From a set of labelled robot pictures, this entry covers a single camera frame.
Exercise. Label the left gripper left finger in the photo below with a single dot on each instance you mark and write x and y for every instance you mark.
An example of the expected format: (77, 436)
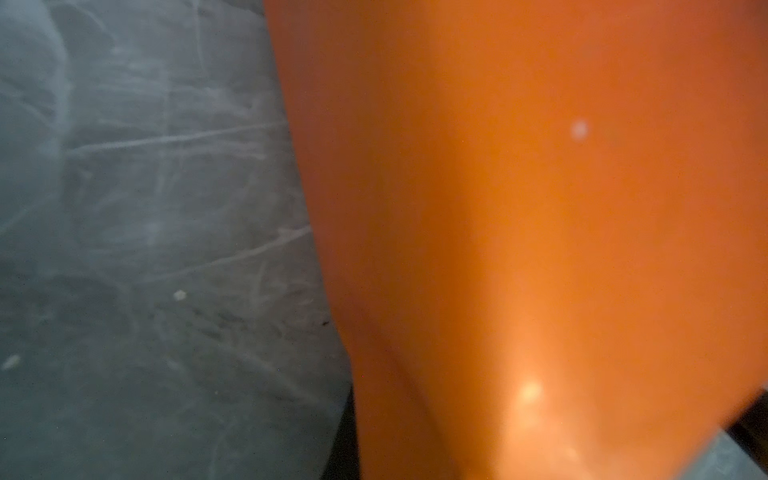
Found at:
(343, 462)

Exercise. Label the yellow orange wrapping paper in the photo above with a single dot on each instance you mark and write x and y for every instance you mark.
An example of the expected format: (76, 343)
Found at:
(542, 225)

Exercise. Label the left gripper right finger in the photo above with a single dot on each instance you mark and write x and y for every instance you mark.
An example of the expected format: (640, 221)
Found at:
(749, 431)

